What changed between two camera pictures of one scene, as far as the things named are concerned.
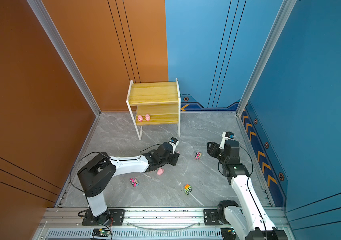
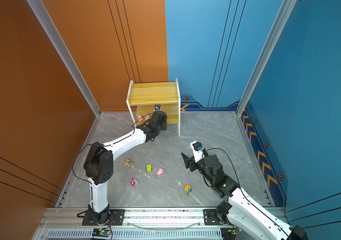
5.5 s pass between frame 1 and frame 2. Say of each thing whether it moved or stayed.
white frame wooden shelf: stayed
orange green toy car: stayed
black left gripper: moved
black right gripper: moved
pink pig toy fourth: stayed
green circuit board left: stayed
